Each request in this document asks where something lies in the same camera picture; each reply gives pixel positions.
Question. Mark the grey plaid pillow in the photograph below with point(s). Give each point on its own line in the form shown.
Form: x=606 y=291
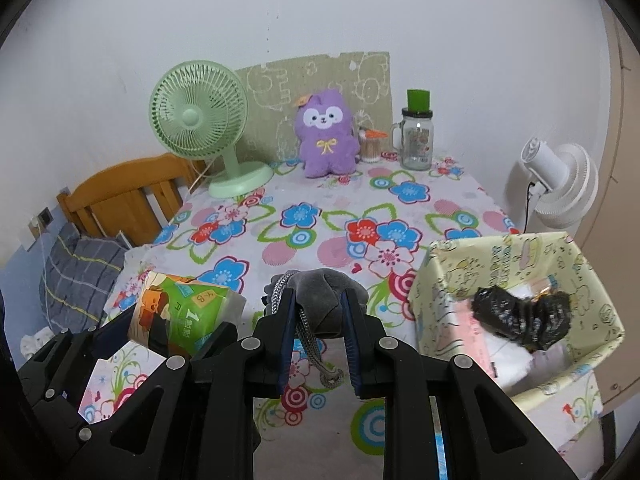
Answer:
x=75 y=280

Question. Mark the green tissue pack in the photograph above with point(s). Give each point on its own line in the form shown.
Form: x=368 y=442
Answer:
x=180 y=310

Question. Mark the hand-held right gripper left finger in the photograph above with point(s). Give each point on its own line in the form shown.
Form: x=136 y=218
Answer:
x=285 y=350

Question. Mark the toothpick jar with orange lid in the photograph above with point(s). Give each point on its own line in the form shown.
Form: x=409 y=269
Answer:
x=371 y=150

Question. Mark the grey velvet pouch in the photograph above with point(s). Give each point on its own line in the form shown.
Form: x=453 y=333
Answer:
x=320 y=295

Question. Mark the glass jar with green lid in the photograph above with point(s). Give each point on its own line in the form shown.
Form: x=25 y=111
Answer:
x=417 y=145

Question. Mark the white box liner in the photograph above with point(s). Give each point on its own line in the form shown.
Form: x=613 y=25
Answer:
x=515 y=365

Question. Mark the green desk fan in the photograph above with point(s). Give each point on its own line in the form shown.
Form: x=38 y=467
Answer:
x=192 y=115

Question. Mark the white crumpled cloth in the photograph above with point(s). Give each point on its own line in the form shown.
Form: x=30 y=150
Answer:
x=35 y=342

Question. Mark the black bag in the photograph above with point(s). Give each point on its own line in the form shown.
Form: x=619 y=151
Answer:
x=505 y=315

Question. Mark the green cartoon print board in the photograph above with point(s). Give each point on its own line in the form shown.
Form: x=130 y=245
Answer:
x=265 y=90

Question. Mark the yellow cartoon print storage box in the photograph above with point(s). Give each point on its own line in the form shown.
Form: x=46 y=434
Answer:
x=500 y=255

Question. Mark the beige door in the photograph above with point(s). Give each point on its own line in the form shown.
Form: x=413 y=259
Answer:
x=620 y=160

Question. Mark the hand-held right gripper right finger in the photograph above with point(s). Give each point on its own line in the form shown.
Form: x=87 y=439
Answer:
x=350 y=345

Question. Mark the purple plush toy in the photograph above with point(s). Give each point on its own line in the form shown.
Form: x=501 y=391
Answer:
x=325 y=155

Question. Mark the white wall fan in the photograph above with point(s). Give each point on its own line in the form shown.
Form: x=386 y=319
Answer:
x=570 y=180

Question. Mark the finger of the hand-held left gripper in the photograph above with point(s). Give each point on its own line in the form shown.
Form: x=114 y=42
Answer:
x=215 y=342
x=117 y=327

